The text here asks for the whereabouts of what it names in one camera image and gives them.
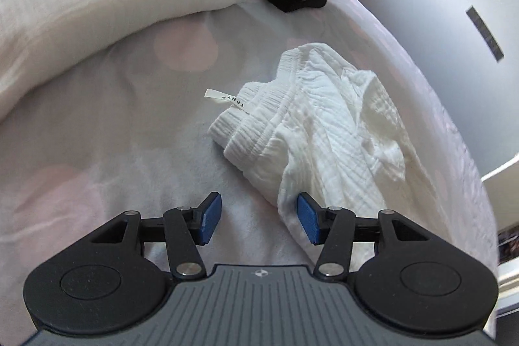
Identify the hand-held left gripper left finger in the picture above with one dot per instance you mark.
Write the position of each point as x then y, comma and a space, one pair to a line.
211, 218

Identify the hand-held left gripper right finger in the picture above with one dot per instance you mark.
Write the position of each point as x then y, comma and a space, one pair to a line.
308, 218

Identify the white crinkled shorts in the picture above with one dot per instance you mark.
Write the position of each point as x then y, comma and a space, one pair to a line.
316, 127

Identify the dark wall switch panel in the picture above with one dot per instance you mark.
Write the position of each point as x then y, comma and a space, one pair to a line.
484, 33

